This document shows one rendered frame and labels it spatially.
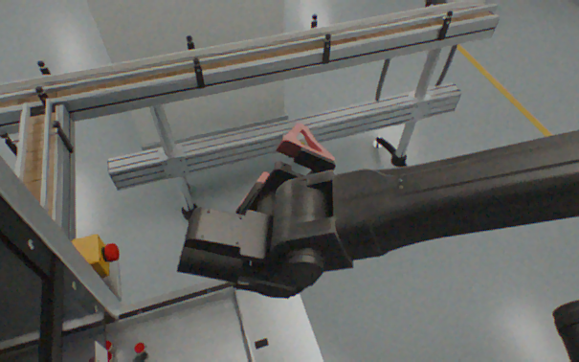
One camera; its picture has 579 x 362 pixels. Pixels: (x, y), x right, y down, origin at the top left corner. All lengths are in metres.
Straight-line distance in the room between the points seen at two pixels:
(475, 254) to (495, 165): 1.91
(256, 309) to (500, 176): 0.73
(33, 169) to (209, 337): 0.68
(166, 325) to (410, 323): 1.24
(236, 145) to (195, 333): 0.95
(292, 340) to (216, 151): 1.00
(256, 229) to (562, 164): 0.24
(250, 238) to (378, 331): 1.57
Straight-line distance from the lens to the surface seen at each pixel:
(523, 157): 0.34
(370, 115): 1.90
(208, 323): 0.97
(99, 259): 0.94
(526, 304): 2.21
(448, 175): 0.33
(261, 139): 1.74
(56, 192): 1.22
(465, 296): 2.10
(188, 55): 1.51
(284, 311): 0.97
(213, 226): 0.38
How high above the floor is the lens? 1.78
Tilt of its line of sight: 52 degrees down
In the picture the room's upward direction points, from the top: straight up
